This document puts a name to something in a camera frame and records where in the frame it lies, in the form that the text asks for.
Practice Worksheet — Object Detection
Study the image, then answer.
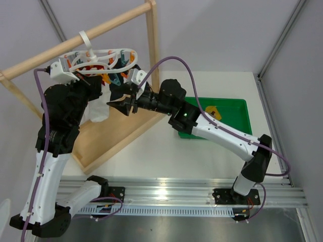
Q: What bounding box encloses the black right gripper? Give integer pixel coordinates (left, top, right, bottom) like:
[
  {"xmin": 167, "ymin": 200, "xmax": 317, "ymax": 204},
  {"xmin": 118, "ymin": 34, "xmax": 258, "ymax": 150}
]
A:
[{"xmin": 106, "ymin": 83, "xmax": 174, "ymax": 117}]

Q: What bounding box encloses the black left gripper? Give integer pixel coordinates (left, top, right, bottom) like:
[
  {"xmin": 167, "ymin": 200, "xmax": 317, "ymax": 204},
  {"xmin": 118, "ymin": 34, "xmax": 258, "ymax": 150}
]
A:
[{"xmin": 63, "ymin": 70, "xmax": 103, "ymax": 126}]

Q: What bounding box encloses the white plastic clip hanger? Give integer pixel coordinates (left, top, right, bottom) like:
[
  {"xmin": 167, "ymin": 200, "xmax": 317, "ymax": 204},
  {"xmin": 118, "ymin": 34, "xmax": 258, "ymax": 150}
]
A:
[{"xmin": 59, "ymin": 31, "xmax": 138, "ymax": 75}]

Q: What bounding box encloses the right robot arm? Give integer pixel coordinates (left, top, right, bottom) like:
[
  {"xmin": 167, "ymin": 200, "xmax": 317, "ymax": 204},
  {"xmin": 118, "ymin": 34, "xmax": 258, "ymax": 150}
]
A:
[{"xmin": 107, "ymin": 79, "xmax": 272, "ymax": 204}]

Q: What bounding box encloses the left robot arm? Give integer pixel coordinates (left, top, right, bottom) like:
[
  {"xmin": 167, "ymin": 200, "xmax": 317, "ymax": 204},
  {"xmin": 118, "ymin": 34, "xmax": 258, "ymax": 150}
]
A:
[{"xmin": 10, "ymin": 74, "xmax": 110, "ymax": 238}]

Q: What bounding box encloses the red sock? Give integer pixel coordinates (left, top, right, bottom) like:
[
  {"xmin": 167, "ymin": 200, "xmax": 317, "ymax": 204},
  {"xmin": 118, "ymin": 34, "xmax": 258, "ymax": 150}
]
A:
[{"xmin": 78, "ymin": 65, "xmax": 106, "ymax": 78}]

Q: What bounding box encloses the wooden drying rack stand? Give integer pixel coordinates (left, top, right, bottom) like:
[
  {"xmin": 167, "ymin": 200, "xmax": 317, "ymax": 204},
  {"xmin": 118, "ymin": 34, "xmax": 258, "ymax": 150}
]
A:
[{"xmin": 1, "ymin": 1, "xmax": 164, "ymax": 174}]

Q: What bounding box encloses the green plastic tray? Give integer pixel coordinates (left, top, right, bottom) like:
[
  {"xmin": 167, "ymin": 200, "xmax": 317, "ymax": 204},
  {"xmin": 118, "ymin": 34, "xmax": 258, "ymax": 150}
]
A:
[{"xmin": 177, "ymin": 97, "xmax": 253, "ymax": 141}]

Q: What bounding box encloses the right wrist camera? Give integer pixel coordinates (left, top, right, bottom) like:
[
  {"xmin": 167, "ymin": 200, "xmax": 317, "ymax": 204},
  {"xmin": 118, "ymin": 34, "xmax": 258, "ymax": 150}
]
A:
[{"xmin": 127, "ymin": 69, "xmax": 147, "ymax": 99}]

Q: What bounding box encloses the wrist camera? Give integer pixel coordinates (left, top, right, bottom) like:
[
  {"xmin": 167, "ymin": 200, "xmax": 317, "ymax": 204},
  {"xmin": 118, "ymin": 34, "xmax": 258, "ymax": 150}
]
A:
[
  {"xmin": 45, "ymin": 57, "xmax": 80, "ymax": 85},
  {"xmin": 127, "ymin": 69, "xmax": 147, "ymax": 99}
]

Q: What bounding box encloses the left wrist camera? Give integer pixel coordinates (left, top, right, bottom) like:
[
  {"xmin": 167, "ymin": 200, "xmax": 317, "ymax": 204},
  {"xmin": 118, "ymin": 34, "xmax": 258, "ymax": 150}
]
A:
[{"xmin": 45, "ymin": 57, "xmax": 80, "ymax": 85}]

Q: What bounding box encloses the aluminium mounting rail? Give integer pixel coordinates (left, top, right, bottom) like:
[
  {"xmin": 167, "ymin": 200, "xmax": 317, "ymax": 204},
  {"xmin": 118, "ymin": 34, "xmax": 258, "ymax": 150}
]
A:
[{"xmin": 54, "ymin": 176, "xmax": 310, "ymax": 217}]

